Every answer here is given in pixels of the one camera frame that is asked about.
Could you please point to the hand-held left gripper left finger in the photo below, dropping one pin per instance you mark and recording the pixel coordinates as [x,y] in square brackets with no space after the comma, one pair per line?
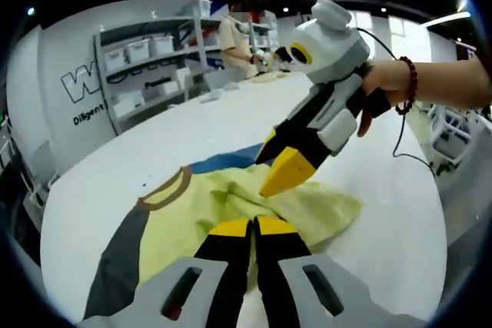
[227,266]

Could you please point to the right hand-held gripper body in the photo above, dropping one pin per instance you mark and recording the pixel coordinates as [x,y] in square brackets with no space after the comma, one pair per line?
[330,51]

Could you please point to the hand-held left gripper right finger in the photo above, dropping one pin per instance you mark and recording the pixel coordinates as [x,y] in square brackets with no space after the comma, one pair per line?
[280,266]

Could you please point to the yellow grey blue garment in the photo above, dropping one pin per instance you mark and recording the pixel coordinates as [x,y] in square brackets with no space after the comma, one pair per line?
[215,197]

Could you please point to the person's right hand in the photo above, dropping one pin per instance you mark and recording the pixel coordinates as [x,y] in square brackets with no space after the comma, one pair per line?
[388,82]

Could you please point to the beige cloth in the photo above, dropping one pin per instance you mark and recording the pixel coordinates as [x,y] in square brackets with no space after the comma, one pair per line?
[265,77]

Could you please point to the small white crumpled cloth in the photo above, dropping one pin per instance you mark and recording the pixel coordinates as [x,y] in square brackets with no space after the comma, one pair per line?
[210,95]
[230,86]

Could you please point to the group of white storage bins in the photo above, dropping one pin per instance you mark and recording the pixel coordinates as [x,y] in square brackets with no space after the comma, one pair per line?
[136,49]

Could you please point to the grey metal shelving unit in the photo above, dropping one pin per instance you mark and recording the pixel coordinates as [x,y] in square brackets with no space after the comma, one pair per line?
[98,74]

